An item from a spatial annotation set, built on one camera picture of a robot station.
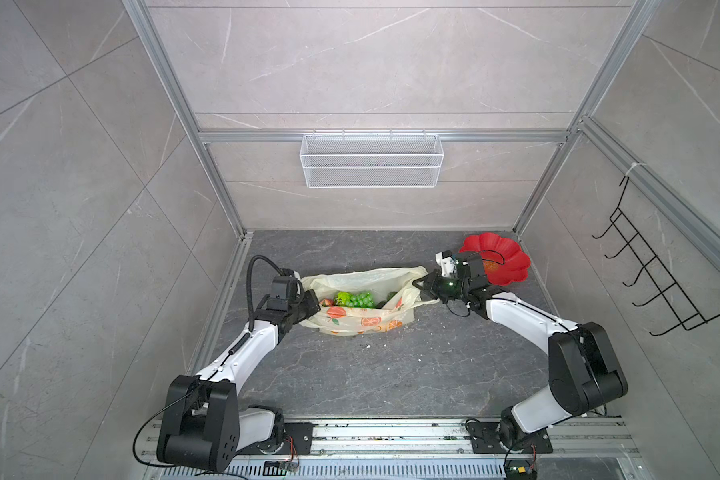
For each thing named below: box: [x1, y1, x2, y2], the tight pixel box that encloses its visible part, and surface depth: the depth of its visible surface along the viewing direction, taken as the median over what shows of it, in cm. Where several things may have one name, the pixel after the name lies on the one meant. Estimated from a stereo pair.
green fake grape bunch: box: [334, 291, 375, 308], surface depth 94 cm
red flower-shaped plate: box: [459, 232, 532, 286], surface depth 113 cm
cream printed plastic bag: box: [299, 265, 440, 336], surface depth 86 cm
